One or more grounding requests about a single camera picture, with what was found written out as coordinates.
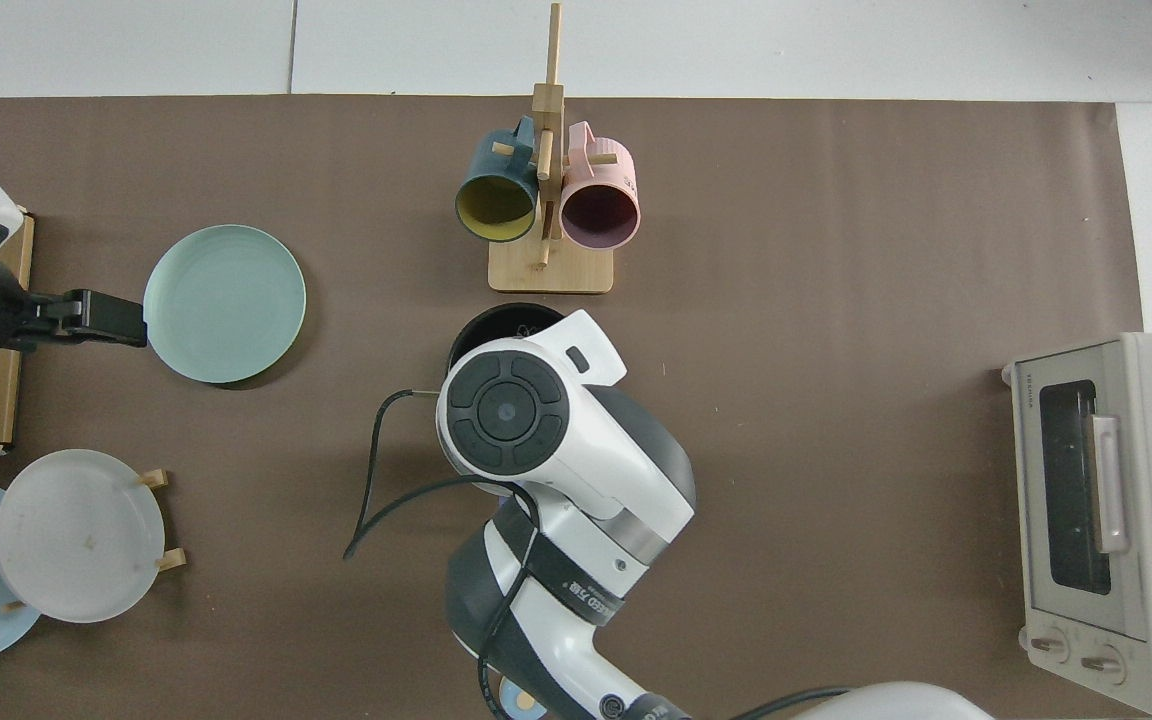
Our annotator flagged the teal green plate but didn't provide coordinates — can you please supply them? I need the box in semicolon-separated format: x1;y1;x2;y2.
143;224;307;385

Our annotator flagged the white plate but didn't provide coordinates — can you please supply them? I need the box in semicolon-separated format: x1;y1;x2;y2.
0;449;166;624

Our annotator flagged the wooden plate rack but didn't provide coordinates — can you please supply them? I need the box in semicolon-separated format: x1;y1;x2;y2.
0;468;187;613

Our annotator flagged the dark teal cup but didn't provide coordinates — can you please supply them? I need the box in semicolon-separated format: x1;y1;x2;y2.
454;116;540;243

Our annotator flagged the wooden cup stand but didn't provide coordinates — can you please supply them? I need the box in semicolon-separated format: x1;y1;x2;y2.
488;2;615;295

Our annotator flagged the pink cup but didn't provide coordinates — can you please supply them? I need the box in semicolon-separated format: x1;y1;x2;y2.
560;121;641;250

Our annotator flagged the small blue round thing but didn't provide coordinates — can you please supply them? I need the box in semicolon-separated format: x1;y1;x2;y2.
499;672;549;720

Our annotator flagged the brown table cloth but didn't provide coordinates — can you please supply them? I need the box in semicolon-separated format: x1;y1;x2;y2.
0;95;1144;720

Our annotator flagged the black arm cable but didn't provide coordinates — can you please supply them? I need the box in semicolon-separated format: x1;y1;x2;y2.
344;388;852;720

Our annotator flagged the black pot with blue handle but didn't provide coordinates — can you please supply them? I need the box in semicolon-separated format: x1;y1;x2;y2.
448;302;569;373

